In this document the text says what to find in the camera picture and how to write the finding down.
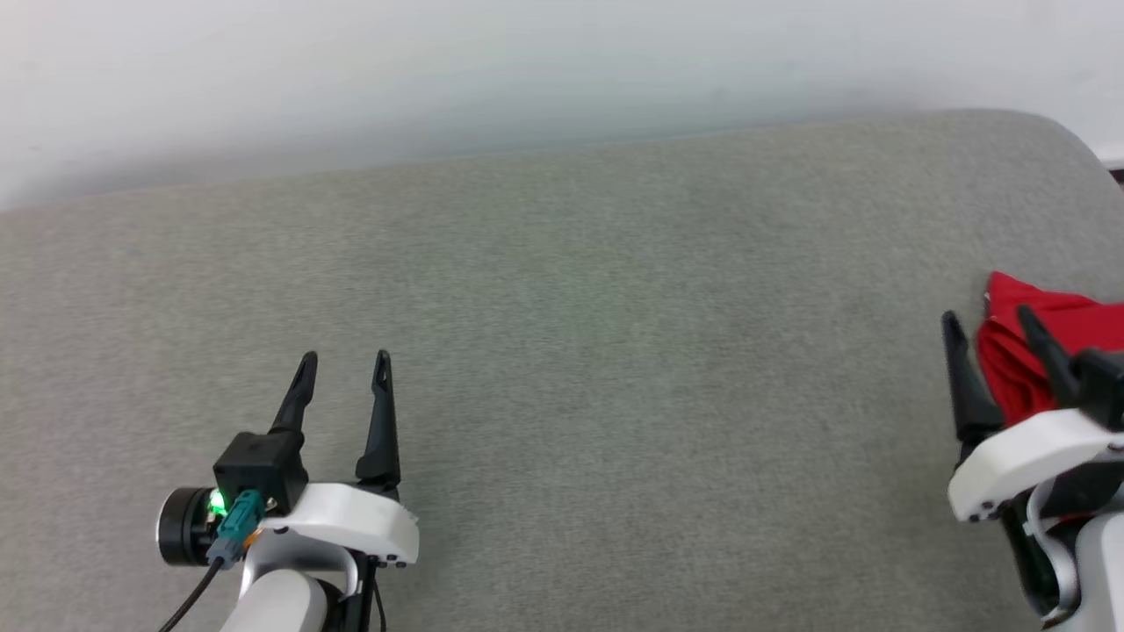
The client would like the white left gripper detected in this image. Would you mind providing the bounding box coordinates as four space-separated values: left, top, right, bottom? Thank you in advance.
260 349 421 568

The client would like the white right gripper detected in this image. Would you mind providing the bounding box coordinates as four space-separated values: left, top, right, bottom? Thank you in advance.
940 304 1124 524

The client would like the red and white basketball jersey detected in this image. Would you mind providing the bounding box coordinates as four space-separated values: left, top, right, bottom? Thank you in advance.
976 271 1124 428

